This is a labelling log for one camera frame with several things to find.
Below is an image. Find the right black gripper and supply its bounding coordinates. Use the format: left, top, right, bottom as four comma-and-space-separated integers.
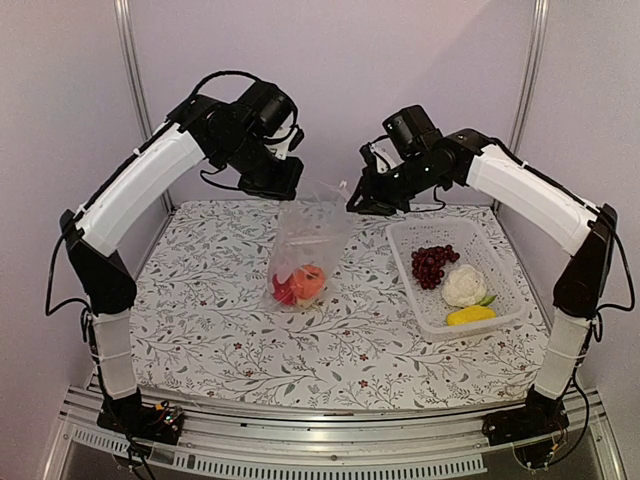
347, 150, 448, 215

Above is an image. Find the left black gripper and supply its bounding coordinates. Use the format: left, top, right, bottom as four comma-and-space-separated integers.
218, 130, 305, 200

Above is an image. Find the clear zip top bag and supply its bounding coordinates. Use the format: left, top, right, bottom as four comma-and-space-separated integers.
264, 178, 353, 312

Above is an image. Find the orange pumpkin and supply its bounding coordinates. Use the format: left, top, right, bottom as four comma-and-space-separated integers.
289, 264, 326, 301

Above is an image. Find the red bell pepper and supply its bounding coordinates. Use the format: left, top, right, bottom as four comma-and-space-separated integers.
272, 274, 296, 306

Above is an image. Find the white plastic basket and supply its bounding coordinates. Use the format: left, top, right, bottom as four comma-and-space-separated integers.
386, 218, 527, 341

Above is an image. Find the white cauliflower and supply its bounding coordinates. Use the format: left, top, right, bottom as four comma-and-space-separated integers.
441, 264, 488, 308

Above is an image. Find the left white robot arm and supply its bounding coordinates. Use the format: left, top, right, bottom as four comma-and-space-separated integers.
54, 70, 304, 434

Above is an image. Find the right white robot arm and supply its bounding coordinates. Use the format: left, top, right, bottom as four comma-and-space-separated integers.
348, 129, 636, 436

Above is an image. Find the dark red grape bunch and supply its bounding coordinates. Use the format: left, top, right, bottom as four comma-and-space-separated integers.
411, 244, 460, 290

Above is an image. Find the yellow mango front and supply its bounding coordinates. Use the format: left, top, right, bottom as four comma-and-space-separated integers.
446, 305, 497, 327

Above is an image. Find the floral tablecloth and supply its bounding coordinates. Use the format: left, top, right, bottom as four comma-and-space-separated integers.
130, 200, 547, 410

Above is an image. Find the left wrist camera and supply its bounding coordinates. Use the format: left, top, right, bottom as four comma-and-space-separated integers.
267, 126, 304, 160

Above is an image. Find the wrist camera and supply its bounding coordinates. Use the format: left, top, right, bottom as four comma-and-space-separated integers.
267, 126, 304, 160
359, 137, 397, 174

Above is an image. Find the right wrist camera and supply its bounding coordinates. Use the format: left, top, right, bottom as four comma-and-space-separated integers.
359, 137, 397, 174

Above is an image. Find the left aluminium frame post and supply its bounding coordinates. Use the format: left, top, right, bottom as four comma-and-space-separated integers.
112, 0, 174, 211

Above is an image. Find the aluminium frame post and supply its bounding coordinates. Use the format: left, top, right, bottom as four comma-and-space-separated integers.
492, 0, 551, 211
112, 0, 174, 211

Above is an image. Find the right aluminium frame post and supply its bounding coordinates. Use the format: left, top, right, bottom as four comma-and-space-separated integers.
492, 0, 551, 211

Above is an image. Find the aluminium front rail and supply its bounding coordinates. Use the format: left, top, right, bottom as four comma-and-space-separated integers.
43, 385, 628, 479

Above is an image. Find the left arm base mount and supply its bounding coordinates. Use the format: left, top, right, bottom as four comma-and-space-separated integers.
97, 367, 184, 445

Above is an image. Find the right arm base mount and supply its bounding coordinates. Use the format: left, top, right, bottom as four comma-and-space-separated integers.
482, 387, 569, 470

